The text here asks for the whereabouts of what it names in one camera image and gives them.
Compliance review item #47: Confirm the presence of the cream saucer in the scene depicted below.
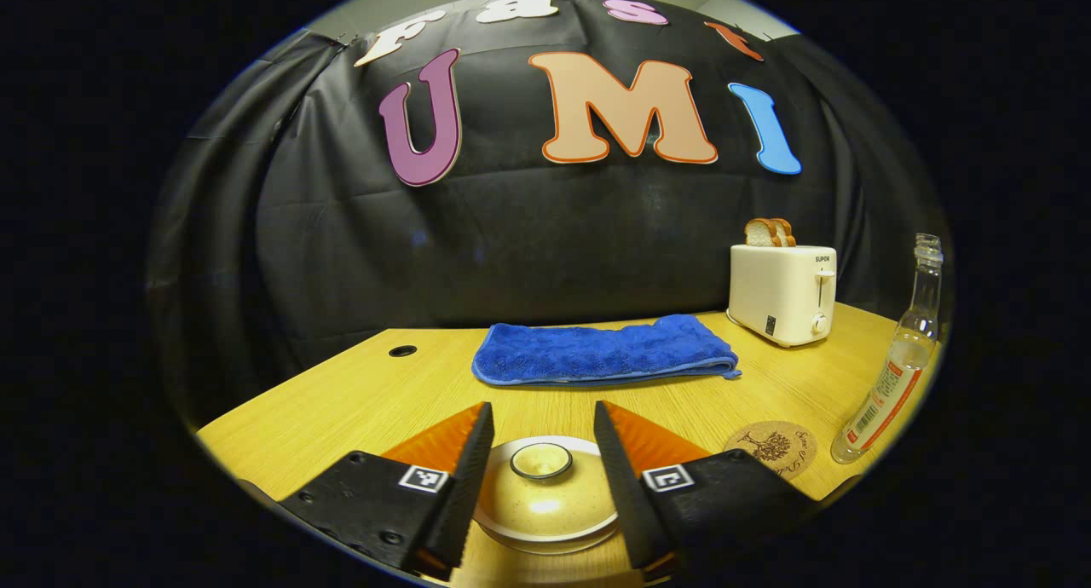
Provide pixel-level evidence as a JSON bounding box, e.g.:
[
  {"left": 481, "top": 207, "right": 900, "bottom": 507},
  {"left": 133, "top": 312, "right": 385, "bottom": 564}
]
[{"left": 482, "top": 520, "right": 621, "bottom": 557}]

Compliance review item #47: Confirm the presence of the round cork coaster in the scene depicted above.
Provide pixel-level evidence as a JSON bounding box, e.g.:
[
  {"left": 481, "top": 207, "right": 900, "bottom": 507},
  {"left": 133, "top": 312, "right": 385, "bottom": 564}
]
[{"left": 723, "top": 420, "right": 817, "bottom": 481}]

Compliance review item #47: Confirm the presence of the white toaster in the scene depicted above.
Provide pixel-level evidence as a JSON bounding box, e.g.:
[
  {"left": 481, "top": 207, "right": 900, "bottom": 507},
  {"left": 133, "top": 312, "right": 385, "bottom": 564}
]
[{"left": 727, "top": 244, "right": 838, "bottom": 349}]

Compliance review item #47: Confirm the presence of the black backdrop cloth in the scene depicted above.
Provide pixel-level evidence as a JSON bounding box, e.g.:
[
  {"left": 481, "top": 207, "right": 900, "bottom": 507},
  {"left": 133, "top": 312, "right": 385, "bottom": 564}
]
[{"left": 145, "top": 0, "right": 951, "bottom": 427}]

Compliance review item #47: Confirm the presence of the cream teacup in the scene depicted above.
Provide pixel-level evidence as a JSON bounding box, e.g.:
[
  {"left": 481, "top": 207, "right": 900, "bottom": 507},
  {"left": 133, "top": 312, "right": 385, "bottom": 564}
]
[{"left": 473, "top": 435, "right": 621, "bottom": 545}]

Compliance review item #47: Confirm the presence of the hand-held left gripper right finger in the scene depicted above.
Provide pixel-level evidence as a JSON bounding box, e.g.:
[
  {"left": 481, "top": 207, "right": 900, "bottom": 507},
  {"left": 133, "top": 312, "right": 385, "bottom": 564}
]
[{"left": 593, "top": 400, "right": 821, "bottom": 583}]

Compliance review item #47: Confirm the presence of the clear water bottle orange label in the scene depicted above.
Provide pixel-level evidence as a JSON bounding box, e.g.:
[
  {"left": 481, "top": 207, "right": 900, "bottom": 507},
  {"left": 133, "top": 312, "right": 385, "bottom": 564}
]
[{"left": 831, "top": 233, "right": 944, "bottom": 465}]

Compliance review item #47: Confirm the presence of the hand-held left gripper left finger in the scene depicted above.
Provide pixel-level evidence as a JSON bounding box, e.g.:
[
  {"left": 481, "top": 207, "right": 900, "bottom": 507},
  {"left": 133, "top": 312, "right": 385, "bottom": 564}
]
[{"left": 278, "top": 401, "right": 496, "bottom": 583}]

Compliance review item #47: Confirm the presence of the blue towel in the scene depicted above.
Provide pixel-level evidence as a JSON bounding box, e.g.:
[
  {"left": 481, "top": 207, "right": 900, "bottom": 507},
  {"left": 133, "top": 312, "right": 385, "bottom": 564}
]
[{"left": 471, "top": 314, "right": 742, "bottom": 388}]

